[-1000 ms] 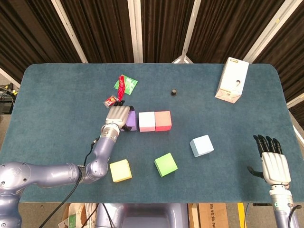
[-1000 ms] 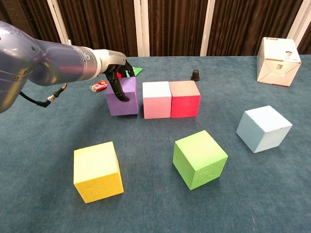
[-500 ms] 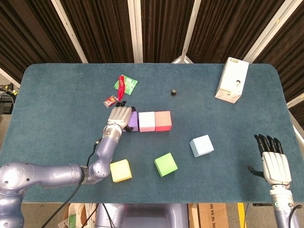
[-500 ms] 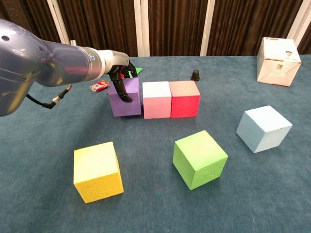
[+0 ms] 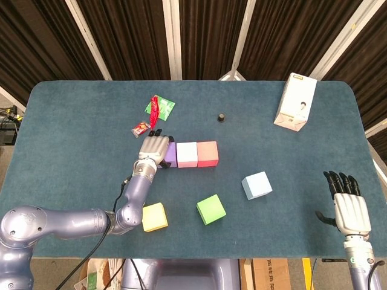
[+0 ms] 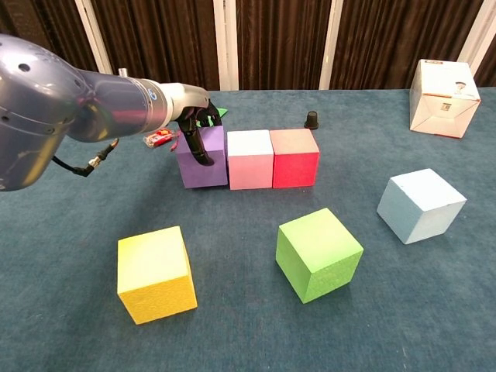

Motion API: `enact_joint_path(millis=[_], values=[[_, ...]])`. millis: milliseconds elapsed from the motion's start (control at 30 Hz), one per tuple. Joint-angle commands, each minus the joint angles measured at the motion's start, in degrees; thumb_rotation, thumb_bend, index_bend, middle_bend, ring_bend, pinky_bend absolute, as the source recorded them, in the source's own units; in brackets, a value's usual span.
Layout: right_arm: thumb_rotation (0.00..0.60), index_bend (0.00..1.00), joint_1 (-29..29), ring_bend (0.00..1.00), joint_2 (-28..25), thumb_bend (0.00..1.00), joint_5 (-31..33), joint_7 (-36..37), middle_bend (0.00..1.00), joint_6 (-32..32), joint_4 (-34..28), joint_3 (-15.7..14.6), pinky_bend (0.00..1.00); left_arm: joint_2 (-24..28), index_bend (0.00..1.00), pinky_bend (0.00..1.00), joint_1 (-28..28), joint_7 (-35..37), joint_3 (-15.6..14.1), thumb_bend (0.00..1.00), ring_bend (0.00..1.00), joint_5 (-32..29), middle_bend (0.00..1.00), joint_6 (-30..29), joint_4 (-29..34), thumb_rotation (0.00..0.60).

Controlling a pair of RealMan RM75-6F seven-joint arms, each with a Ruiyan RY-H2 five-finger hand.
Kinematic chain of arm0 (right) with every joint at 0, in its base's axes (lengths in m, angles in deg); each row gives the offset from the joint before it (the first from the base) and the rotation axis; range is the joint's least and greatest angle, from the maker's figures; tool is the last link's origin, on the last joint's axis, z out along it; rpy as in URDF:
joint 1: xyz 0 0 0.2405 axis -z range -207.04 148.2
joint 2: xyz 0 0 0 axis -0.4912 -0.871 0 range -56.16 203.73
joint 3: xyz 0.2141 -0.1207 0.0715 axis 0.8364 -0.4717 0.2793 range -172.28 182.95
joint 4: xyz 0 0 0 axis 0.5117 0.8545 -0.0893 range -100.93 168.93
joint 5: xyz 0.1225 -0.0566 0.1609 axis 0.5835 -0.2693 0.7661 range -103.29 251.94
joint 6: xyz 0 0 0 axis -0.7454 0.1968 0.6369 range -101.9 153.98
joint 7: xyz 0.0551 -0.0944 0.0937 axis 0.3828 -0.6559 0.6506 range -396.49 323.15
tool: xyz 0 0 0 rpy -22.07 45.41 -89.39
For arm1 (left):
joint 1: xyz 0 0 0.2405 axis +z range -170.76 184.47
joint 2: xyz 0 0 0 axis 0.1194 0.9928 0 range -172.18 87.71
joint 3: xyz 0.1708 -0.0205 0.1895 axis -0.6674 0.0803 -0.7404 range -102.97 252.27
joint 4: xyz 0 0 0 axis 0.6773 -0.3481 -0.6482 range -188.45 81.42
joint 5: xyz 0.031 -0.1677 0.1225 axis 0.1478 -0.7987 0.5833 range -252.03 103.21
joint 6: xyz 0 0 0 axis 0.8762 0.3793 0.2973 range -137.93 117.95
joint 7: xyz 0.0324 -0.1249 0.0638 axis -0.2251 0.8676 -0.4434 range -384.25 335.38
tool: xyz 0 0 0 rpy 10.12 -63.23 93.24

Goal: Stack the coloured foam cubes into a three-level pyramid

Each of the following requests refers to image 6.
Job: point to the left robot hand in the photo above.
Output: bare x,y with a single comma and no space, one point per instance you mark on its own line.
190,100

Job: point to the purple foam cube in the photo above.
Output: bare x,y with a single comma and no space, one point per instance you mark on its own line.
193,176

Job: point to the pink foam cube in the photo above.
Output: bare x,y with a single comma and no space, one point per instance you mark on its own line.
250,166

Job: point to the red foam cube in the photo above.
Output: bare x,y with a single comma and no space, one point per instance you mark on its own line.
296,166

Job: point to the light blue foam cube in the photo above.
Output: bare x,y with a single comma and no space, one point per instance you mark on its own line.
418,201

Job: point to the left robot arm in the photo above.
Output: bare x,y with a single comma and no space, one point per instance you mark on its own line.
46,108

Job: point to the green paper packet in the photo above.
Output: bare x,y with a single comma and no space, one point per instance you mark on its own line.
222,112

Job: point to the red candy wrapper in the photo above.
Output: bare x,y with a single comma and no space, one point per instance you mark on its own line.
159,137

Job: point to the dark brown curtain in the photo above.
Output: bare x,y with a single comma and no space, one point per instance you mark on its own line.
162,38

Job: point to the black bottle cap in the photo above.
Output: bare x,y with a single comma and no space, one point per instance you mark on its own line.
311,120

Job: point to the yellow foam cube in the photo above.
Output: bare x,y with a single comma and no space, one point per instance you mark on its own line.
155,271

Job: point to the green foam cube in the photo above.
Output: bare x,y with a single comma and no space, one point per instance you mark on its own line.
317,252

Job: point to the teal felt table cover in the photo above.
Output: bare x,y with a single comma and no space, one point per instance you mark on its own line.
232,341

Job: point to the white carton box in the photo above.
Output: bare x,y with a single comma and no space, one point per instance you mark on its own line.
441,100

